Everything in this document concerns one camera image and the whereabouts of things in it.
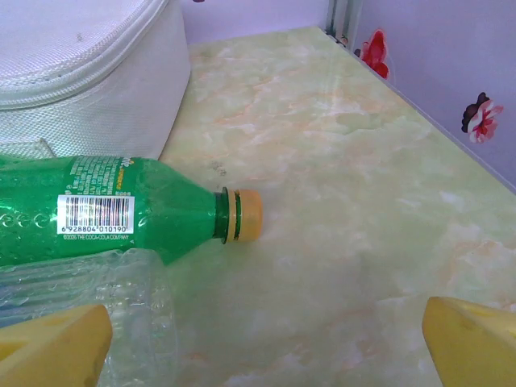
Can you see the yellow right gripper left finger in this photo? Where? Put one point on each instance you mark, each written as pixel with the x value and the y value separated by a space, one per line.
pixel 52 350

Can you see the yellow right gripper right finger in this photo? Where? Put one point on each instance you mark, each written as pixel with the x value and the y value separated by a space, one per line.
pixel 471 346

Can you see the crushed clear bottle blue label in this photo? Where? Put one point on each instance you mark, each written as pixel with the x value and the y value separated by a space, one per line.
pixel 133 302

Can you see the green plastic bottle yellow cap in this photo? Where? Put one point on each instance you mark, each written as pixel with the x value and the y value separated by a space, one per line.
pixel 161 209

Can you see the white zip case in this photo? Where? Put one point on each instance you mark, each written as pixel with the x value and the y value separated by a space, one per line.
pixel 80 80

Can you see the aluminium frame post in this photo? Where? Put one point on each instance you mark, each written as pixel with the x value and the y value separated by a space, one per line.
pixel 340 16

